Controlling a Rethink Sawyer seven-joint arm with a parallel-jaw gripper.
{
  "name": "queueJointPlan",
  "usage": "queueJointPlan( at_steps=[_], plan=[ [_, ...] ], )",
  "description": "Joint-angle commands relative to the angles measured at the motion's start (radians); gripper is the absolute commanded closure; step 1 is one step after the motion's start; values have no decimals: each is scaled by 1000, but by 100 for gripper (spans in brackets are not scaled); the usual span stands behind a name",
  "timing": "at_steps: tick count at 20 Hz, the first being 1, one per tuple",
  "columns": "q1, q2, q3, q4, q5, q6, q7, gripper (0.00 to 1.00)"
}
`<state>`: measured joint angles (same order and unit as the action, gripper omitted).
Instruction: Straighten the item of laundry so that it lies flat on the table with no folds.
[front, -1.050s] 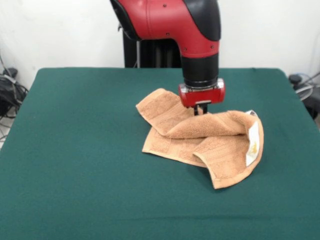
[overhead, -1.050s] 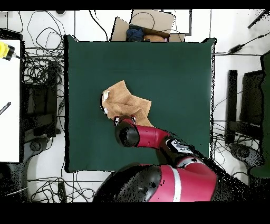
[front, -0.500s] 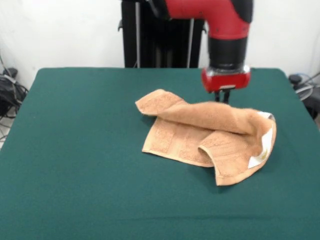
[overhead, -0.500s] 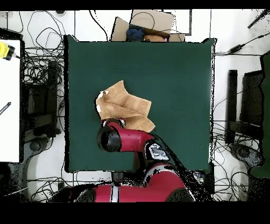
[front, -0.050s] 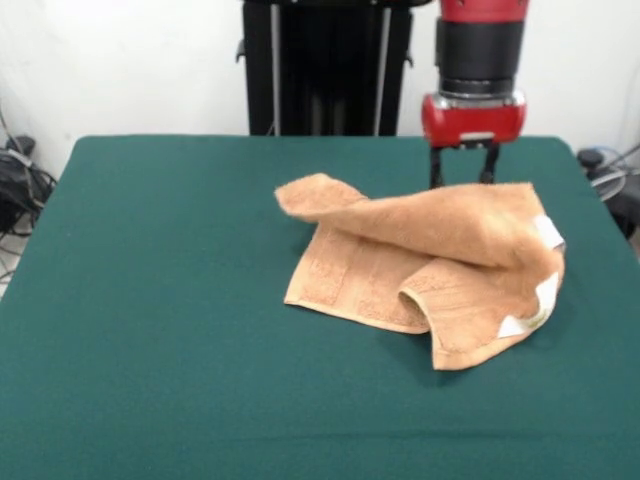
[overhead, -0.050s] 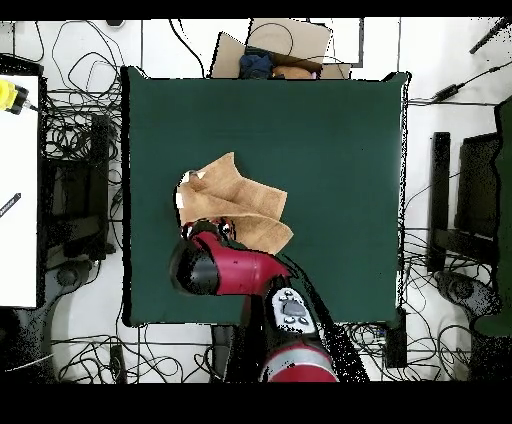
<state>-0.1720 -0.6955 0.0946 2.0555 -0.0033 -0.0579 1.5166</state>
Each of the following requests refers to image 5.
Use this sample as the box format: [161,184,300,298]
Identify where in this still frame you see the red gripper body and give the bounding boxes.
[420,91,528,150]

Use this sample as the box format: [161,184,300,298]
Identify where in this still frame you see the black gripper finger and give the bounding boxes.
[428,146,446,190]
[478,143,502,186]

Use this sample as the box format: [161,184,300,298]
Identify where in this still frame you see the dark green table cloth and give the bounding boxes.
[0,134,640,480]

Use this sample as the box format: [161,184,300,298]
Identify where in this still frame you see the black cable tangle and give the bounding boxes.
[0,147,59,241]

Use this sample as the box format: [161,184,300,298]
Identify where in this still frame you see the tan towel with white label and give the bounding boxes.
[273,173,567,372]

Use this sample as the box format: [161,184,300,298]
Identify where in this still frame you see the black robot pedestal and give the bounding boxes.
[234,0,416,137]

